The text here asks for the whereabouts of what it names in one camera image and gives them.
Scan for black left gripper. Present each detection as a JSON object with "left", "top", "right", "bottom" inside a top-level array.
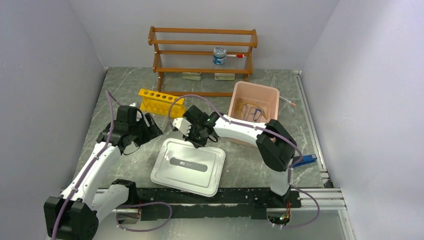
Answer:
[{"left": 128, "top": 112, "right": 163, "bottom": 147}]

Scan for white plastic lid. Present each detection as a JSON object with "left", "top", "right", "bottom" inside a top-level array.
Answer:
[{"left": 150, "top": 138, "right": 226, "bottom": 198}]

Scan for blue safety glasses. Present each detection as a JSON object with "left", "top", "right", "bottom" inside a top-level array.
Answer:
[{"left": 250, "top": 106, "right": 266, "bottom": 122}]

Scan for tan rubber tubing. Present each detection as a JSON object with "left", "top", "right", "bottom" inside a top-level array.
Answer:
[{"left": 237, "top": 103, "right": 268, "bottom": 123}]

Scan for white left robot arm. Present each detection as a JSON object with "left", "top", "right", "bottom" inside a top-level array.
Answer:
[{"left": 43, "top": 105, "right": 163, "bottom": 240}]

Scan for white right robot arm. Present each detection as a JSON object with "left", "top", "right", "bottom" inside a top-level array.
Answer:
[{"left": 172, "top": 105, "right": 297, "bottom": 207}]

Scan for yellow test tube rack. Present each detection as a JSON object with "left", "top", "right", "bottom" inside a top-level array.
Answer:
[{"left": 138, "top": 88, "right": 186, "bottom": 119}]

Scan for white box left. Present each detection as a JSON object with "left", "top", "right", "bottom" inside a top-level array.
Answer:
[{"left": 182, "top": 72, "right": 201, "bottom": 81}]

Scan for white box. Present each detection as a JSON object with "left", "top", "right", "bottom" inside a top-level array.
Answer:
[
  {"left": 182, "top": 72, "right": 201, "bottom": 81},
  {"left": 214, "top": 73, "right": 236, "bottom": 81}
]

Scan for white box right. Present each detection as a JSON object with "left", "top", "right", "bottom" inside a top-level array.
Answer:
[{"left": 214, "top": 73, "right": 236, "bottom": 81}]

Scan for pink plastic bin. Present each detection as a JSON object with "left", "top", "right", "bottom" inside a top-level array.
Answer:
[{"left": 226, "top": 81, "right": 281, "bottom": 147}]

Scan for blue white jar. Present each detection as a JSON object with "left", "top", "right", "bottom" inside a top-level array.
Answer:
[{"left": 213, "top": 46, "right": 227, "bottom": 65}]

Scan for wooden shelf rack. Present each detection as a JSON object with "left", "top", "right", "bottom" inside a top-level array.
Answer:
[{"left": 147, "top": 26, "right": 258, "bottom": 92}]

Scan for glass rod orange tip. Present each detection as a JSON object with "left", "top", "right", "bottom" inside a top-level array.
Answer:
[{"left": 279, "top": 95, "right": 297, "bottom": 107}]

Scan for blue stapler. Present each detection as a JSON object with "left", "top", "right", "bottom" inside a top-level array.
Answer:
[{"left": 293, "top": 154, "right": 318, "bottom": 168}]

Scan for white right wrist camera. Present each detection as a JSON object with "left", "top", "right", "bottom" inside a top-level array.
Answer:
[{"left": 172, "top": 117, "right": 192, "bottom": 137}]

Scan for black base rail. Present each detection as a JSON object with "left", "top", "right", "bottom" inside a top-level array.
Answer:
[{"left": 118, "top": 187, "right": 302, "bottom": 221}]

